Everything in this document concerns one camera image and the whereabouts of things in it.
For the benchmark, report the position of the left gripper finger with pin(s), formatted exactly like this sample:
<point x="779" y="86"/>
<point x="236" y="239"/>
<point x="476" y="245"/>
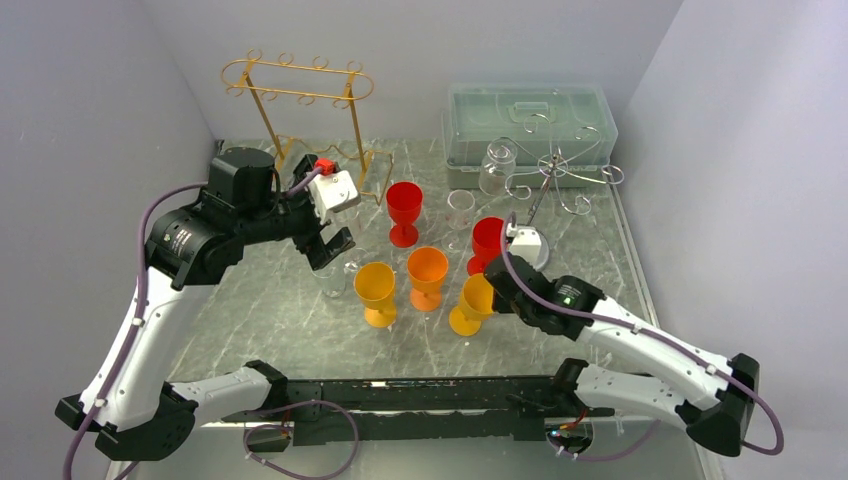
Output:
<point x="305" y="172"/>
<point x="321" y="253"/>

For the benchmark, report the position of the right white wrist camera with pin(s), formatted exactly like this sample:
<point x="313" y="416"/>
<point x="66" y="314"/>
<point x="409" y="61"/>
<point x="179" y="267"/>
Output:
<point x="524" y="242"/>

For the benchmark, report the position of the silver wire glass rack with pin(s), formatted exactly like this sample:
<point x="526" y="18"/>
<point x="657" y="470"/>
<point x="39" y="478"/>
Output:
<point x="551" y="167"/>

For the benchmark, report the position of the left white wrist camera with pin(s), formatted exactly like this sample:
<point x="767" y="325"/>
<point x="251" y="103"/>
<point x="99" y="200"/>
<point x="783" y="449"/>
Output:
<point x="333" y="193"/>

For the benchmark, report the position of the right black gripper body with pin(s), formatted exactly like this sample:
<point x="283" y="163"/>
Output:
<point x="509" y="305"/>

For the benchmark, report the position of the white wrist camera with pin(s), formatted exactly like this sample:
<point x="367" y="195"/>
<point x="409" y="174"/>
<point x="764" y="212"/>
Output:
<point x="333" y="193"/>
<point x="524" y="242"/>

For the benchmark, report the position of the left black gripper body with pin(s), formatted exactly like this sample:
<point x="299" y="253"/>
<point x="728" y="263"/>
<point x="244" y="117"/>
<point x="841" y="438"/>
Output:
<point x="297" y="217"/>

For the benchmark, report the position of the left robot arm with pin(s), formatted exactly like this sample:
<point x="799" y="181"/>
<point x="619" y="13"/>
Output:
<point x="135" y="412"/>

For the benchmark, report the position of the clear stemless glass front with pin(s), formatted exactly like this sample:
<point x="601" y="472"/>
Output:
<point x="331" y="280"/>

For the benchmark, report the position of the orange goblet centre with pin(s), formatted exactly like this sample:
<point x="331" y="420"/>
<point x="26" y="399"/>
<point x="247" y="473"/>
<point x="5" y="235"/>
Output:
<point x="427" y="268"/>

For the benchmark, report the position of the red goblet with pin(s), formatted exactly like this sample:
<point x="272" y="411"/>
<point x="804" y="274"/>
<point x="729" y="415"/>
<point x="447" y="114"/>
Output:
<point x="404" y="204"/>
<point x="485" y="241"/>

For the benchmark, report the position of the clear ribbed wine glass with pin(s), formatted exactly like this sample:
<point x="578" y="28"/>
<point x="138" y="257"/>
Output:
<point x="498" y="163"/>

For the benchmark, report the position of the red goblet right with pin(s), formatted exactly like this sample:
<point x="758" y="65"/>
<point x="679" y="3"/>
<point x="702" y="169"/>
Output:
<point x="485" y="241"/>

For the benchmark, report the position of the clear plastic storage box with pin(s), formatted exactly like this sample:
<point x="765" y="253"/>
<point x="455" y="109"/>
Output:
<point x="478" y="113"/>

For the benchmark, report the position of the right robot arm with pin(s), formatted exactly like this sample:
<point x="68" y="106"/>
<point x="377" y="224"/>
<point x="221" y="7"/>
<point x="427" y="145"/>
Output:
<point x="707" y="395"/>

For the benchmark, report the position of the red goblet back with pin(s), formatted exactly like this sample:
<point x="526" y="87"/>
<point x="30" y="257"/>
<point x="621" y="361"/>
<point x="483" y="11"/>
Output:
<point x="404" y="204"/>

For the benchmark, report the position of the tall clear flute glass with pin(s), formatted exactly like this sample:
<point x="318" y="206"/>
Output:
<point x="356" y="257"/>

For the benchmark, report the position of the yellow goblet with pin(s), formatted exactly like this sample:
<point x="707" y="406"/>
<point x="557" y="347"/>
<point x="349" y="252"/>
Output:
<point x="474" y="307"/>
<point x="374" y="284"/>

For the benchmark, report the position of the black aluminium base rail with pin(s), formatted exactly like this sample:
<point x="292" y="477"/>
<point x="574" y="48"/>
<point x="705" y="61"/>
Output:
<point x="320" y="412"/>

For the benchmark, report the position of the gold wire glass rack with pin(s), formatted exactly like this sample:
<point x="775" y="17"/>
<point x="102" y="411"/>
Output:
<point x="344" y="88"/>

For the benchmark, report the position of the clear glass with red dots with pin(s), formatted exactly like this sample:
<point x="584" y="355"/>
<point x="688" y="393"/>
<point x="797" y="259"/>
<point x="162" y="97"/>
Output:
<point x="461" y="204"/>

